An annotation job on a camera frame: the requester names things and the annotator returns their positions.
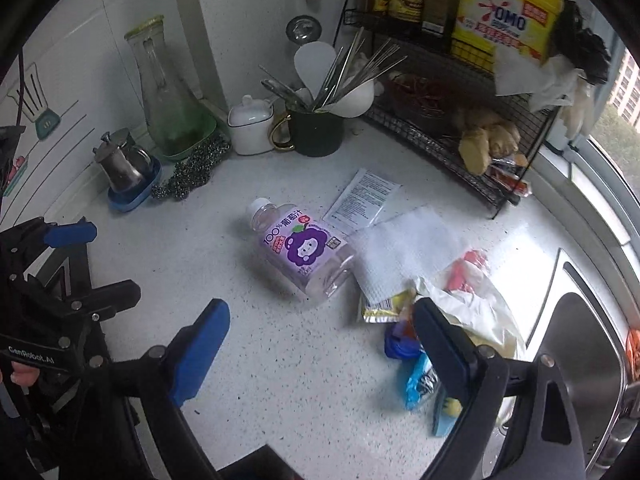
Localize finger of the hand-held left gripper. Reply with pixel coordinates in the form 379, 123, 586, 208
34, 280, 143, 322
0, 217, 98, 267

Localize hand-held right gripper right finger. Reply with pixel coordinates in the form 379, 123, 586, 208
413, 298, 587, 480

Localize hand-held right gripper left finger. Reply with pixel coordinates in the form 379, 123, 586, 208
102, 299, 231, 480

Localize blue snack wrapper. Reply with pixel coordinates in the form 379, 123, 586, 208
402, 352, 443, 411

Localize blue plastic cap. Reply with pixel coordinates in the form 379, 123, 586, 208
384, 322, 423, 361

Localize white plastic bag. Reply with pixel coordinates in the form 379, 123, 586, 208
414, 260, 530, 361

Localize yellow foil packet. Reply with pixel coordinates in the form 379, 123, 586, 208
359, 289, 418, 325

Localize pink plastic wrapper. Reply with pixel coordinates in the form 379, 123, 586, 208
445, 250, 493, 293

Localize white paper towel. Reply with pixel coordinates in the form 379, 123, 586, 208
347, 206, 471, 305

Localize clear juice bottle purple label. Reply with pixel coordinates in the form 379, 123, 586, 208
246, 198, 357, 304

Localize white printed sachet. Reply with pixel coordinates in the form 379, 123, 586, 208
322, 168, 402, 228

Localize person's left hand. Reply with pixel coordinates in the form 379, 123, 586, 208
9, 362, 40, 386

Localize blue plastic dish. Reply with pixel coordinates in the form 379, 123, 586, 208
107, 157, 163, 212

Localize small steel pot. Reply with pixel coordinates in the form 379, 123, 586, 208
92, 129, 153, 193

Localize stainless steel sink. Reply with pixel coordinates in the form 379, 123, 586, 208
520, 247, 640, 480

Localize steel wool scrubber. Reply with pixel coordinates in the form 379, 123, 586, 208
151, 135, 232, 200

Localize glass carafe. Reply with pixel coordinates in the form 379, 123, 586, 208
124, 16, 201, 156

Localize green plastic basin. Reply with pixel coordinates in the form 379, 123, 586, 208
150, 105, 218, 162

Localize red snack packets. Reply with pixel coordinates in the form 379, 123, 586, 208
487, 157, 532, 196

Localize orange cloth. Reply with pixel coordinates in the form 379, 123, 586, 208
625, 329, 640, 376

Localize ginger root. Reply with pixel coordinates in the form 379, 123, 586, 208
459, 107, 522, 176

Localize white ceramic jar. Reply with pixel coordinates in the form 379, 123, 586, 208
227, 95, 276, 156

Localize dark green mug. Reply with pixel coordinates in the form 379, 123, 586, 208
270, 102, 346, 157

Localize bag of red chilies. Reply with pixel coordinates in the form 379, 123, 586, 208
387, 72, 468, 131

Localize white plastic spatula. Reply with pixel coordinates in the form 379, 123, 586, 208
325, 77, 376, 118

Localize white rubber gloves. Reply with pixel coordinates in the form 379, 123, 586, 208
557, 77, 598, 138

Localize white rag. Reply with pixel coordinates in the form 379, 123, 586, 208
494, 42, 583, 113

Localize large white rice paddle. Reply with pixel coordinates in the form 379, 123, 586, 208
293, 41, 337, 106

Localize bundle of metal chopsticks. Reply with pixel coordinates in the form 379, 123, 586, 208
260, 25, 408, 111

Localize black cloth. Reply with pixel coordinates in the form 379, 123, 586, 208
547, 0, 612, 86

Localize black cable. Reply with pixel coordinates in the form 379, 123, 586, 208
15, 47, 26, 126

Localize black wire rack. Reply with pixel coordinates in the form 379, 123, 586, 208
335, 0, 566, 218

